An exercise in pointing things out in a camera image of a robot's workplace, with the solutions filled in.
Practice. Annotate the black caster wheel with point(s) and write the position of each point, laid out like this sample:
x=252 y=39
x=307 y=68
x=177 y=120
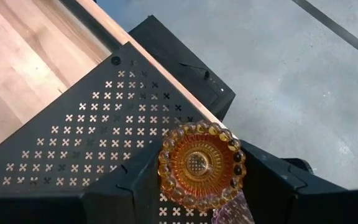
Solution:
x=300 y=165

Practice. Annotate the amber glass candle holder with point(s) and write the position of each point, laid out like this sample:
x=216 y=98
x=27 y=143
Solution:
x=200 y=165

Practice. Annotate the smoky glass candle holder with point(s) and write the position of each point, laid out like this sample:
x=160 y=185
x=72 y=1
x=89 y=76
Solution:
x=228 y=211

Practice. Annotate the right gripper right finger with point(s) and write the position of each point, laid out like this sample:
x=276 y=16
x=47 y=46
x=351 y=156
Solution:
x=272 y=180

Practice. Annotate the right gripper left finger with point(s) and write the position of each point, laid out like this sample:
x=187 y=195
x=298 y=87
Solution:
x=126 y=193

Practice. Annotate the black box under table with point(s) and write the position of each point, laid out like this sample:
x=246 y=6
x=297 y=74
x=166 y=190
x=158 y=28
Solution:
x=182 y=62

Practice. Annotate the black floor tape strip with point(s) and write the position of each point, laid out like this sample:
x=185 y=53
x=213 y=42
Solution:
x=334 y=27

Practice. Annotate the black perforated metal shelf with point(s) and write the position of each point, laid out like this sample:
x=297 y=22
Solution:
x=73 y=124

